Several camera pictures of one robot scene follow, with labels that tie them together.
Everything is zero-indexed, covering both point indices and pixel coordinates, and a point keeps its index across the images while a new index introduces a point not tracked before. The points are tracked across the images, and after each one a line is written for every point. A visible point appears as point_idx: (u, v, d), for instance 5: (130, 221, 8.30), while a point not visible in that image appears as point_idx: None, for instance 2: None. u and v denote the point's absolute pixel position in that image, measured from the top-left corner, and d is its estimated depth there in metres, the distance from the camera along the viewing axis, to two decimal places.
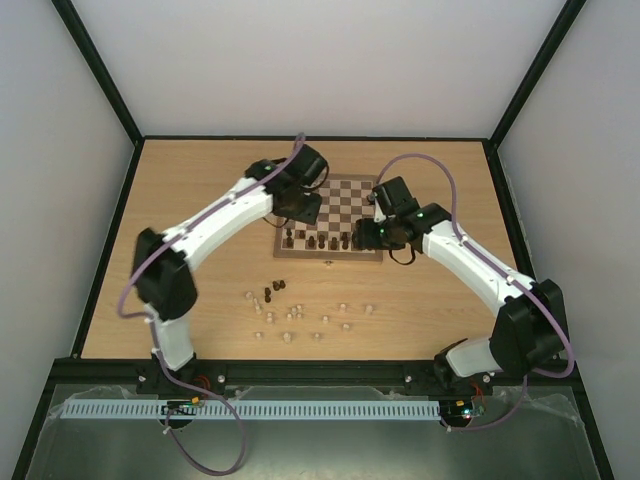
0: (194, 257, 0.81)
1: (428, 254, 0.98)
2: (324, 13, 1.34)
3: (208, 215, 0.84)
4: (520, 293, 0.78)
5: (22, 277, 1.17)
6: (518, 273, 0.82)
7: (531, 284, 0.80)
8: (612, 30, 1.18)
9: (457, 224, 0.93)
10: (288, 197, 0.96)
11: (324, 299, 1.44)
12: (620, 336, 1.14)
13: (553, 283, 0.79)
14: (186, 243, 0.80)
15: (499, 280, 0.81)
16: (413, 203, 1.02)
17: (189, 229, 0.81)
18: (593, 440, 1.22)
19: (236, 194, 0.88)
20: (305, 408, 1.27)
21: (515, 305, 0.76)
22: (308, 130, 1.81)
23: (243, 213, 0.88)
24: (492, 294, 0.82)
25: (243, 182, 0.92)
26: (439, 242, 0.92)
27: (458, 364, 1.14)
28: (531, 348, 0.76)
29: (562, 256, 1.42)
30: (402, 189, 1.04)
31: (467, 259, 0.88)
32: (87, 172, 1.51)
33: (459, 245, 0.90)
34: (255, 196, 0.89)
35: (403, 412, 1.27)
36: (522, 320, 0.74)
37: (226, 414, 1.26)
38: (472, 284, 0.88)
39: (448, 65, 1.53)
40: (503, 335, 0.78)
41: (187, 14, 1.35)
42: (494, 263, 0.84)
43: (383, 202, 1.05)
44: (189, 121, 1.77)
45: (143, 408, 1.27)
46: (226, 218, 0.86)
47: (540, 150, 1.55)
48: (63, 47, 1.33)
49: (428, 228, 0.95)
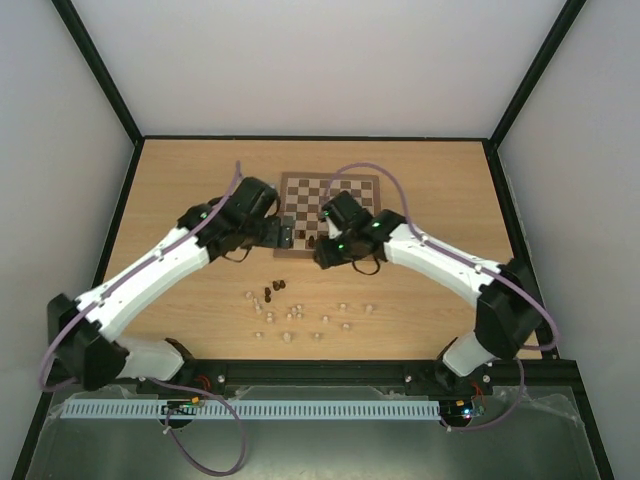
0: (112, 325, 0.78)
1: (393, 261, 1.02)
2: (323, 12, 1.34)
3: (129, 277, 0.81)
4: (491, 279, 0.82)
5: (21, 276, 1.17)
6: (483, 261, 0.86)
7: (498, 266, 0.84)
8: (612, 29, 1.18)
9: (413, 226, 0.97)
10: (232, 237, 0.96)
11: (324, 299, 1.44)
12: (620, 335, 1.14)
13: (519, 261, 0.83)
14: (102, 310, 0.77)
15: (469, 272, 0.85)
16: (365, 214, 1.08)
17: (106, 295, 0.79)
18: (593, 440, 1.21)
19: (162, 250, 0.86)
20: (305, 408, 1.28)
21: (489, 293, 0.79)
22: (308, 130, 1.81)
23: (172, 269, 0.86)
24: (465, 287, 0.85)
25: (172, 237, 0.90)
26: (401, 248, 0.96)
27: (458, 364, 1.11)
28: (515, 329, 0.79)
29: (562, 256, 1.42)
30: (351, 204, 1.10)
31: (431, 257, 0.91)
32: (87, 172, 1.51)
33: (421, 246, 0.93)
34: (184, 251, 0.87)
35: (403, 412, 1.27)
36: (501, 304, 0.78)
37: (225, 414, 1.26)
38: (443, 280, 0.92)
39: (447, 65, 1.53)
40: (485, 327, 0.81)
41: (186, 14, 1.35)
42: (458, 256, 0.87)
43: (337, 219, 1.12)
44: (189, 121, 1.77)
45: (143, 408, 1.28)
46: (150, 278, 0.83)
47: (540, 150, 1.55)
48: (63, 46, 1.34)
49: (385, 234, 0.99)
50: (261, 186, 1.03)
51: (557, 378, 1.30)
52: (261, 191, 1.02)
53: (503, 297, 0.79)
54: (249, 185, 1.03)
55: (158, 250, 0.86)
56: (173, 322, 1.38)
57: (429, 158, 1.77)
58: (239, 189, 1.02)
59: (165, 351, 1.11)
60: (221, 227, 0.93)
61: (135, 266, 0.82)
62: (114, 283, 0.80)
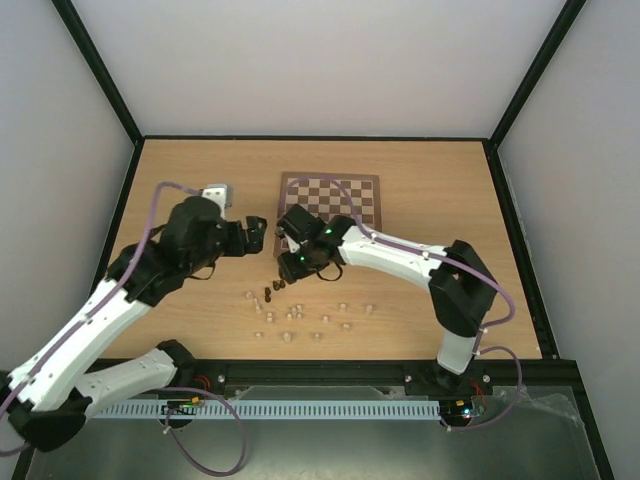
0: (47, 400, 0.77)
1: (351, 262, 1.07)
2: (322, 13, 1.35)
3: (57, 349, 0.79)
4: (439, 262, 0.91)
5: (21, 276, 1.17)
6: (430, 248, 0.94)
7: (445, 250, 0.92)
8: (612, 30, 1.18)
9: (363, 226, 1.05)
10: (172, 277, 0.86)
11: (324, 299, 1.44)
12: (618, 335, 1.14)
13: (463, 244, 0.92)
14: (33, 387, 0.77)
15: (418, 259, 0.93)
16: (317, 222, 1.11)
17: (35, 372, 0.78)
18: (593, 439, 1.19)
19: (89, 313, 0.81)
20: (305, 408, 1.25)
21: (438, 276, 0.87)
22: (308, 130, 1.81)
23: (106, 329, 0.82)
24: (417, 273, 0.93)
25: (102, 290, 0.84)
26: (354, 248, 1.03)
27: (455, 365, 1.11)
28: (471, 304, 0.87)
29: (562, 256, 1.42)
30: (303, 215, 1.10)
31: (384, 251, 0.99)
32: (87, 172, 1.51)
33: (373, 243, 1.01)
34: (114, 308, 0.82)
35: (403, 412, 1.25)
36: (449, 283, 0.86)
37: (226, 414, 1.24)
38: (397, 272, 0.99)
39: (447, 65, 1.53)
40: (443, 307, 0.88)
41: (186, 14, 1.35)
42: (404, 246, 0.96)
43: (292, 233, 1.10)
44: (188, 121, 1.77)
45: (143, 408, 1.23)
46: (79, 345, 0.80)
47: (540, 150, 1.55)
48: (64, 47, 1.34)
49: (338, 240, 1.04)
50: (197, 213, 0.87)
51: (559, 378, 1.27)
52: (195, 219, 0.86)
53: (450, 277, 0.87)
54: (183, 210, 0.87)
55: (86, 312, 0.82)
56: (173, 322, 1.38)
57: (429, 158, 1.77)
58: (172, 217, 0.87)
59: (144, 367, 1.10)
60: (153, 271, 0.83)
61: (61, 336, 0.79)
62: (42, 358, 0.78)
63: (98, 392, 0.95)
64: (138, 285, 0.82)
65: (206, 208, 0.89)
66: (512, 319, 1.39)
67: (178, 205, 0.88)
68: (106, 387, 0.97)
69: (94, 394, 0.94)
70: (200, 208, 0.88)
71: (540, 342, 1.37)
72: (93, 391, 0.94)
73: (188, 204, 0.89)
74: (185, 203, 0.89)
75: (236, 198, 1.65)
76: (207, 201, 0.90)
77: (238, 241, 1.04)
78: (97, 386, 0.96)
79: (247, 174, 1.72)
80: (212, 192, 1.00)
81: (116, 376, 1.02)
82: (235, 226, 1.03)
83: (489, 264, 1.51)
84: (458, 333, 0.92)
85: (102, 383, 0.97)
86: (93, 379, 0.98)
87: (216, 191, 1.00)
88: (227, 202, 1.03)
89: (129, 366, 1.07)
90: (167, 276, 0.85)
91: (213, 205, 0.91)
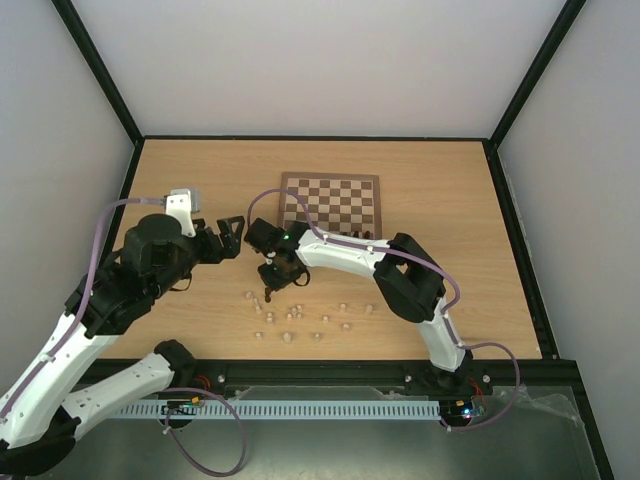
0: (21, 437, 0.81)
1: (310, 264, 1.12)
2: (322, 14, 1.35)
3: (26, 387, 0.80)
4: (383, 254, 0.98)
5: (21, 276, 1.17)
6: (375, 242, 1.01)
7: (388, 243, 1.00)
8: (613, 30, 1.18)
9: (317, 228, 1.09)
10: (137, 303, 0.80)
11: (324, 299, 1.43)
12: (618, 335, 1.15)
13: (404, 235, 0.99)
14: (7, 427, 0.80)
15: (365, 255, 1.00)
16: (278, 229, 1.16)
17: (6, 412, 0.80)
18: (592, 440, 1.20)
19: (51, 352, 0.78)
20: (305, 408, 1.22)
21: (382, 267, 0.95)
22: (308, 131, 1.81)
23: (70, 366, 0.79)
24: (365, 267, 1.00)
25: (62, 324, 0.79)
26: (309, 250, 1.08)
27: (445, 361, 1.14)
28: (419, 292, 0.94)
29: (562, 256, 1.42)
30: (264, 226, 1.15)
31: (335, 250, 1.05)
32: (87, 172, 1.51)
33: (325, 244, 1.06)
34: (74, 345, 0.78)
35: (403, 412, 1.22)
36: (392, 274, 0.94)
37: (226, 414, 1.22)
38: (349, 268, 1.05)
39: (447, 65, 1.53)
40: (394, 299, 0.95)
41: (185, 14, 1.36)
42: (352, 243, 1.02)
43: (257, 247, 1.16)
44: (188, 122, 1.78)
45: (143, 408, 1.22)
46: (44, 384, 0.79)
47: (539, 151, 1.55)
48: (64, 47, 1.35)
49: (296, 244, 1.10)
50: (152, 236, 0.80)
51: (559, 377, 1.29)
52: (150, 242, 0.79)
53: (392, 269, 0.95)
54: (136, 234, 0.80)
55: (47, 351, 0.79)
56: (173, 322, 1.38)
57: (430, 158, 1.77)
58: (126, 242, 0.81)
59: (138, 377, 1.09)
60: (111, 302, 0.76)
61: (27, 376, 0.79)
62: (11, 399, 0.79)
63: (87, 411, 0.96)
64: (97, 318, 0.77)
65: (162, 228, 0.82)
66: (512, 319, 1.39)
67: (130, 229, 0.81)
68: (98, 404, 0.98)
69: (82, 415, 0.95)
70: (153, 230, 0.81)
71: (539, 342, 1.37)
72: (82, 412, 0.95)
73: (142, 226, 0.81)
74: (138, 225, 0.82)
75: (236, 198, 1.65)
76: (168, 221, 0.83)
77: (212, 249, 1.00)
78: (89, 404, 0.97)
79: (246, 174, 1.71)
80: (176, 200, 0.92)
81: (108, 391, 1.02)
82: (207, 234, 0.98)
83: (489, 264, 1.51)
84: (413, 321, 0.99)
85: (92, 401, 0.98)
86: (83, 396, 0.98)
87: (179, 198, 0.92)
88: (195, 208, 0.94)
89: (122, 378, 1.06)
90: (130, 304, 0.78)
91: (172, 224, 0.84)
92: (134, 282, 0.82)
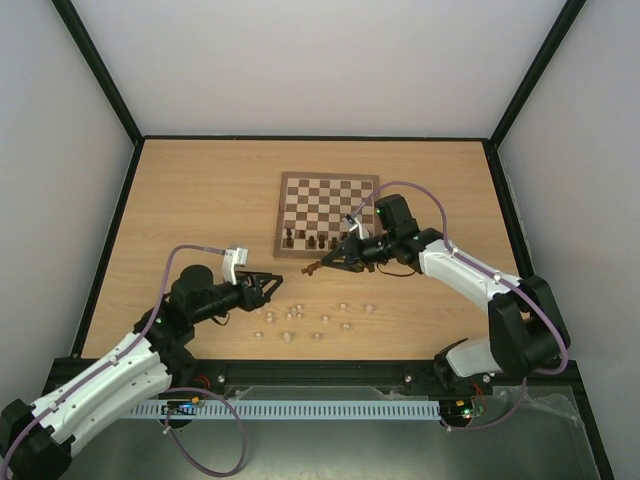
0: (63, 431, 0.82)
1: (424, 271, 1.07)
2: (323, 14, 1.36)
3: (85, 381, 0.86)
4: (507, 290, 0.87)
5: (20, 275, 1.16)
6: (505, 273, 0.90)
7: (519, 281, 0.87)
8: (613, 29, 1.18)
9: (448, 241, 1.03)
10: (184, 335, 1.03)
11: (324, 299, 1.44)
12: (618, 335, 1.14)
13: (539, 279, 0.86)
14: (56, 415, 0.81)
15: (488, 282, 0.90)
16: (412, 225, 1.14)
17: (61, 400, 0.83)
18: (592, 440, 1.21)
19: (117, 355, 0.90)
20: (305, 408, 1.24)
21: (503, 300, 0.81)
22: (307, 130, 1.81)
23: (128, 372, 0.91)
24: (482, 295, 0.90)
25: (127, 339, 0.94)
26: (433, 257, 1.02)
27: (459, 363, 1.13)
28: (531, 348, 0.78)
29: (562, 256, 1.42)
30: (404, 212, 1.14)
31: (456, 267, 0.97)
32: (87, 171, 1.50)
33: (451, 257, 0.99)
34: (138, 354, 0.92)
35: (402, 412, 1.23)
36: (511, 312, 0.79)
37: (225, 414, 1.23)
38: (464, 290, 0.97)
39: (447, 65, 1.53)
40: (498, 335, 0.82)
41: (184, 14, 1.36)
42: (480, 268, 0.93)
43: (384, 219, 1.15)
44: (189, 122, 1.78)
45: (144, 408, 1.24)
46: (104, 382, 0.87)
47: (539, 151, 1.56)
48: (64, 47, 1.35)
49: (423, 247, 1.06)
50: (192, 285, 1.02)
51: (560, 378, 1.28)
52: (191, 291, 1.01)
53: (515, 305, 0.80)
54: (180, 286, 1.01)
55: (113, 355, 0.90)
56: None
57: (430, 158, 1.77)
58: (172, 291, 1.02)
59: (133, 385, 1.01)
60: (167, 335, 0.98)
61: (91, 371, 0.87)
62: (67, 391, 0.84)
63: (82, 427, 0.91)
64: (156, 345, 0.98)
65: (198, 279, 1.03)
66: None
67: (175, 281, 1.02)
68: (94, 418, 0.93)
69: (78, 431, 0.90)
70: (192, 281, 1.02)
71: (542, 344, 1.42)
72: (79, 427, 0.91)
73: (183, 277, 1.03)
74: (180, 276, 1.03)
75: (236, 198, 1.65)
76: (198, 272, 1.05)
77: (246, 297, 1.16)
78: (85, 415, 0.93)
79: (247, 174, 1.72)
80: (228, 252, 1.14)
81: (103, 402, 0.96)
82: (242, 286, 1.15)
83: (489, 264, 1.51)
84: (503, 367, 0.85)
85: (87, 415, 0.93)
86: None
87: (231, 251, 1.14)
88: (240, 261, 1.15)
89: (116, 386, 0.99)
90: (178, 335, 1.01)
91: (203, 275, 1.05)
92: (180, 318, 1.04)
